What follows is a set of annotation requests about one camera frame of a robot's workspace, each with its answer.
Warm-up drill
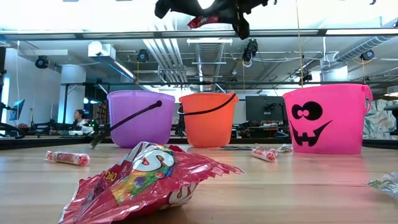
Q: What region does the pink jack-o-lantern bucket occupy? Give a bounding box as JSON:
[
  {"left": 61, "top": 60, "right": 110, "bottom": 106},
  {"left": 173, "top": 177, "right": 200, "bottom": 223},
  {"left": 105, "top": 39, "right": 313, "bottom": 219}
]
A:
[{"left": 282, "top": 83, "right": 373, "bottom": 156}]

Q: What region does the yellow hanging cord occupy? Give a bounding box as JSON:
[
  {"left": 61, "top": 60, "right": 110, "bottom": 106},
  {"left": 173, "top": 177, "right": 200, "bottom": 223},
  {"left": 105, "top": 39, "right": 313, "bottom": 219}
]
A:
[{"left": 295, "top": 0, "right": 305, "bottom": 86}]

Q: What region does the large red Skittles bag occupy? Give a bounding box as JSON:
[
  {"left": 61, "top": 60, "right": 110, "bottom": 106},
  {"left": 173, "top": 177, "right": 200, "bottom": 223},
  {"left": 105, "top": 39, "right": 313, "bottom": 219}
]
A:
[{"left": 58, "top": 141, "right": 245, "bottom": 224}]

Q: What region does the purple plastic bucket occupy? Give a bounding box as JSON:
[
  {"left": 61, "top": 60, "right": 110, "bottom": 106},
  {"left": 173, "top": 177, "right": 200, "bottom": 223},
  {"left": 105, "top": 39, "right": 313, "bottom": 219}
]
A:
[{"left": 90, "top": 90, "right": 177, "bottom": 149}]

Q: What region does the person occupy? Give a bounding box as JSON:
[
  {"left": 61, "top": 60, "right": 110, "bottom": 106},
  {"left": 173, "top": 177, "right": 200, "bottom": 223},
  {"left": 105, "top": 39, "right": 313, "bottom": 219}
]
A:
[{"left": 73, "top": 108, "right": 94, "bottom": 133}]

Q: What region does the tilted computer monitor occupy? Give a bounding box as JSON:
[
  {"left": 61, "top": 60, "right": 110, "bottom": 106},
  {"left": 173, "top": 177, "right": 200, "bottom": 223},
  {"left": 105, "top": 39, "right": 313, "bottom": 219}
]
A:
[{"left": 9, "top": 99, "right": 25, "bottom": 121}]

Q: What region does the black hanging spotlight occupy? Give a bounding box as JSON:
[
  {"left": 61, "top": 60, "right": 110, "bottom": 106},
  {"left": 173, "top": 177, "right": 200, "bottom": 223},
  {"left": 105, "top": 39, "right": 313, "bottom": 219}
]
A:
[{"left": 241, "top": 39, "right": 259, "bottom": 68}]

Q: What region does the grey horizontal frame bar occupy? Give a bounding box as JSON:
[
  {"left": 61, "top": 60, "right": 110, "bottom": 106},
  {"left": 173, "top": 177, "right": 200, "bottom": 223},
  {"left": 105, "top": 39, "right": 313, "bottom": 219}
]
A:
[{"left": 0, "top": 28, "right": 398, "bottom": 41}]

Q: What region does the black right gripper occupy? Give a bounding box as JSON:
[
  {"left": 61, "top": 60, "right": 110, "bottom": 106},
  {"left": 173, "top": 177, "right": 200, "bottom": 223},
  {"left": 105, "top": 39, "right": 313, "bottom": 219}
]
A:
[{"left": 154, "top": 0, "right": 270, "bottom": 40}]

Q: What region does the Smarties candy roll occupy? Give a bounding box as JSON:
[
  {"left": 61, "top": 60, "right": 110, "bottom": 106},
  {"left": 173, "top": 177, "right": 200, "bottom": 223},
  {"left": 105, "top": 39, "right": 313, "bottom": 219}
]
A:
[
  {"left": 45, "top": 151, "right": 91, "bottom": 166},
  {"left": 251, "top": 147, "right": 279, "bottom": 162}
]

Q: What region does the black table edge rail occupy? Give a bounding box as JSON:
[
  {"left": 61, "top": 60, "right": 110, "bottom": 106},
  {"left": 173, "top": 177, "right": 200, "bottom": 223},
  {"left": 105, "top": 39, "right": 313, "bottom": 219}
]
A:
[{"left": 0, "top": 136, "right": 398, "bottom": 150}]

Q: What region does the green white candy wrapper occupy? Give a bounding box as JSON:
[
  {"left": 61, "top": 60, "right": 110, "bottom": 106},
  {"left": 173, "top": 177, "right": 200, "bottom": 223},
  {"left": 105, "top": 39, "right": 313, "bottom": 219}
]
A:
[{"left": 368, "top": 172, "right": 398, "bottom": 200}]

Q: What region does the dark flat candy wrapper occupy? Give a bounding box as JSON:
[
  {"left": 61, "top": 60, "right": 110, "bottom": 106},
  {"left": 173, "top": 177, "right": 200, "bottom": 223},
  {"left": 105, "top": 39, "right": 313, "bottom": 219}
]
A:
[{"left": 219, "top": 145, "right": 256, "bottom": 151}]

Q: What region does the pale crumpled candy wrapper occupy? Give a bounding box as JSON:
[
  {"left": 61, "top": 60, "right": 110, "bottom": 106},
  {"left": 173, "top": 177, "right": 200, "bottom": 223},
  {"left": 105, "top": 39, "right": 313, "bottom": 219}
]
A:
[{"left": 275, "top": 143, "right": 294, "bottom": 153}]

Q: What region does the black computer monitor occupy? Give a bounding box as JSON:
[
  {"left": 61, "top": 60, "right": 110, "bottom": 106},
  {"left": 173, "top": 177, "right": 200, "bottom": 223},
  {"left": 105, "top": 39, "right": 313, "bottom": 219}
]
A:
[{"left": 244, "top": 95, "right": 286, "bottom": 123}]

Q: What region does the small red candy bag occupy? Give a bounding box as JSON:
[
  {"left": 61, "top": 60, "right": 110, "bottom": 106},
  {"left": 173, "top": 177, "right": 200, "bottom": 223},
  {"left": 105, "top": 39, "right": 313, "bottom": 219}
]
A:
[{"left": 187, "top": 14, "right": 220, "bottom": 29}]

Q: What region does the silver ventilation duct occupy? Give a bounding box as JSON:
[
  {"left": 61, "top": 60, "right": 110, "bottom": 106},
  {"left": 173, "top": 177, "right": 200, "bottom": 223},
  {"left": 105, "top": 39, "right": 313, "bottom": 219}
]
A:
[
  {"left": 194, "top": 42, "right": 225, "bottom": 91},
  {"left": 334, "top": 34, "right": 398, "bottom": 63}
]

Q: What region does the white pillar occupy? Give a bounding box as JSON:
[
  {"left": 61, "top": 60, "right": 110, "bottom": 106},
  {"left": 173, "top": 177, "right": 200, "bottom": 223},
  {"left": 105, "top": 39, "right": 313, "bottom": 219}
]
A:
[{"left": 58, "top": 64, "right": 87, "bottom": 125}]

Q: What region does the orange plastic bucket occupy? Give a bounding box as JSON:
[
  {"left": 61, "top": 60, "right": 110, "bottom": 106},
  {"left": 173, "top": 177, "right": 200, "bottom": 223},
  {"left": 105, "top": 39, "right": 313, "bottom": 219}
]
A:
[{"left": 177, "top": 91, "right": 239, "bottom": 149}]

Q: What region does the white ceiling unit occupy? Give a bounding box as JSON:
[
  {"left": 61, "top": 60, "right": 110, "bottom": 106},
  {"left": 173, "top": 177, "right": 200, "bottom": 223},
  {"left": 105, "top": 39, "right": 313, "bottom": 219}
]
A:
[{"left": 88, "top": 40, "right": 116, "bottom": 62}]

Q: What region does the floral patterned panel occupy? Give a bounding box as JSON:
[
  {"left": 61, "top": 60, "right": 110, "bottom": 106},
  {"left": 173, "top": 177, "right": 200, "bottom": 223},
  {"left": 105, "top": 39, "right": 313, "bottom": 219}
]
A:
[{"left": 362, "top": 98, "right": 398, "bottom": 140}]

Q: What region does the long ceiling light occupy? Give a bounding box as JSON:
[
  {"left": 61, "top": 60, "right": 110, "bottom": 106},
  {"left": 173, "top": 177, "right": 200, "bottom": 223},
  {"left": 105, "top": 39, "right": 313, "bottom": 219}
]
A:
[{"left": 112, "top": 60, "right": 137, "bottom": 81}]

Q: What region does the black ceiling spotlight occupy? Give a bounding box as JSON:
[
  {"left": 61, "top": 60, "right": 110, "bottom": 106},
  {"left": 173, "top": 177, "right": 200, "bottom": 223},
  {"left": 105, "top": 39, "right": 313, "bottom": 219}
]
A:
[
  {"left": 359, "top": 49, "right": 376, "bottom": 62},
  {"left": 136, "top": 49, "right": 150, "bottom": 63},
  {"left": 34, "top": 55, "right": 50, "bottom": 70}
]

